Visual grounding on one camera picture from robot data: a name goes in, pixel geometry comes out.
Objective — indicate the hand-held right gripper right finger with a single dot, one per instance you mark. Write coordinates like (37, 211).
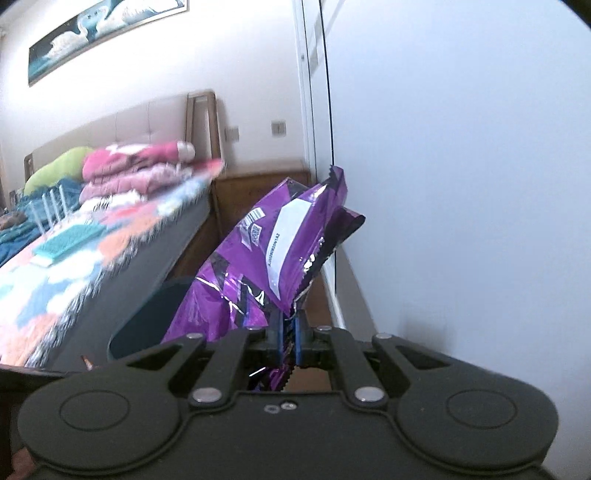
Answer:
(298, 337)

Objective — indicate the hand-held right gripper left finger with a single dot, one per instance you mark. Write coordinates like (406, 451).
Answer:
(277, 332)

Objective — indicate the purple snack bag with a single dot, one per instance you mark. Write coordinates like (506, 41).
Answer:
(277, 240)

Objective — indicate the dark teal plastic bin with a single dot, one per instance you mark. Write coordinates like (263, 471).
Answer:
(143, 318)

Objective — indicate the wooden nightstand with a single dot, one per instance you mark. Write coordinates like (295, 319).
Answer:
(249, 194)

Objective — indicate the folded pink clothes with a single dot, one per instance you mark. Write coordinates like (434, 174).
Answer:
(134, 182)

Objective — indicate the white printed shirt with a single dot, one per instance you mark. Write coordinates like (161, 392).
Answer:
(115, 201)

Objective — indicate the teal game board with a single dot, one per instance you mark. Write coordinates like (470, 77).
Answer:
(64, 242)

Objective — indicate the white sliding door wardrobe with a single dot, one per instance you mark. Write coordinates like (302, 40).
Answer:
(461, 161)

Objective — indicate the beige padded headboard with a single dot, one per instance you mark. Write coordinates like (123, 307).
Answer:
(138, 124)

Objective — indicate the white peg rack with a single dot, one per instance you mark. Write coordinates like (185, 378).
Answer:
(46, 207)

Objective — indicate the green pillow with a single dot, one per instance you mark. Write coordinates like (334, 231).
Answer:
(55, 170)

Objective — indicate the teal checked quilt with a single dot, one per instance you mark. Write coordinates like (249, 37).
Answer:
(14, 244)

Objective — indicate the brown fuzzy blanket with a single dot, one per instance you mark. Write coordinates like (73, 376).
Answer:
(11, 221)

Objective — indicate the framed swan painting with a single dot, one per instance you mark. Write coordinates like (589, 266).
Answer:
(92, 27)

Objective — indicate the wall outlet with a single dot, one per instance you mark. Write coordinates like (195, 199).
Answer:
(278, 128)
(232, 134)

